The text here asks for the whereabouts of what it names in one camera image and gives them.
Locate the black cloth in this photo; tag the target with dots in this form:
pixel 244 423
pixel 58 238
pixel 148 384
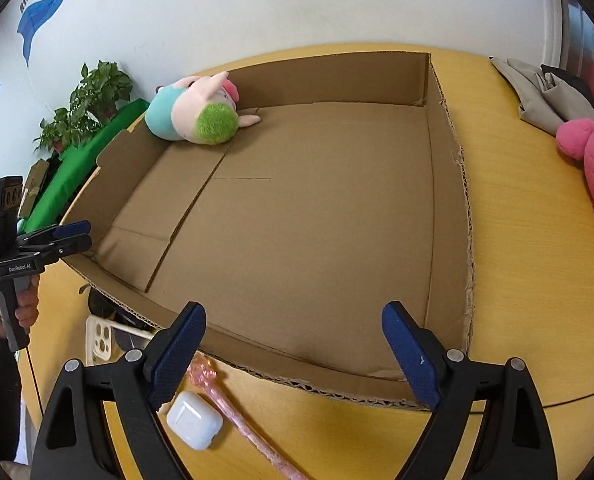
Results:
pixel 582 87

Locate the black sunglasses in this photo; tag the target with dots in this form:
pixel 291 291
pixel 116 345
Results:
pixel 102 302

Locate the person's left hand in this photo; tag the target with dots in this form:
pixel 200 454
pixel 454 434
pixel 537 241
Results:
pixel 28 310

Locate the white earbud case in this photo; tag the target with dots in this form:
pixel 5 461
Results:
pixel 192 417

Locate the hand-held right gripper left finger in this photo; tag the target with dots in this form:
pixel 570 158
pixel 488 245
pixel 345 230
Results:
pixel 177 355

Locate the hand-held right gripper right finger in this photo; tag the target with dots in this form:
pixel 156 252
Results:
pixel 412 355

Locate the green cloth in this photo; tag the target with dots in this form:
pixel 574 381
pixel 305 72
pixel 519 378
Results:
pixel 77 160

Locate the glass partition with metal frame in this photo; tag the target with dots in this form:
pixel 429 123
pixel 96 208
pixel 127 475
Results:
pixel 552 25

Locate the brown cardboard box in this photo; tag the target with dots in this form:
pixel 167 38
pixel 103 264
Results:
pixel 302 210

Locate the pig plush with green hair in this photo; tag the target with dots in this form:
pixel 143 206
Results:
pixel 197 115

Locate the pink pen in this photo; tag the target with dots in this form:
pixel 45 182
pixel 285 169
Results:
pixel 237 415

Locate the green potted plant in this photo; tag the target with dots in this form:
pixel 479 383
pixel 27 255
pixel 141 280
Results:
pixel 97 90

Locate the small brown cardboard package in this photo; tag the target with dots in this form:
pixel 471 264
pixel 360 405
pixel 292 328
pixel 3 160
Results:
pixel 34 182

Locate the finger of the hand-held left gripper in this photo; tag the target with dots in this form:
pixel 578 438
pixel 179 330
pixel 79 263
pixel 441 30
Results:
pixel 74 227
pixel 74 246

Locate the grey cloth bag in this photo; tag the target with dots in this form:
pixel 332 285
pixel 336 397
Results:
pixel 532 90

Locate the blue ribbon wall decal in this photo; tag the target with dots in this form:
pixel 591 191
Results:
pixel 47 5

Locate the clear phone case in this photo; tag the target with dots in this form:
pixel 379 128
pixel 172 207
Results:
pixel 99 340

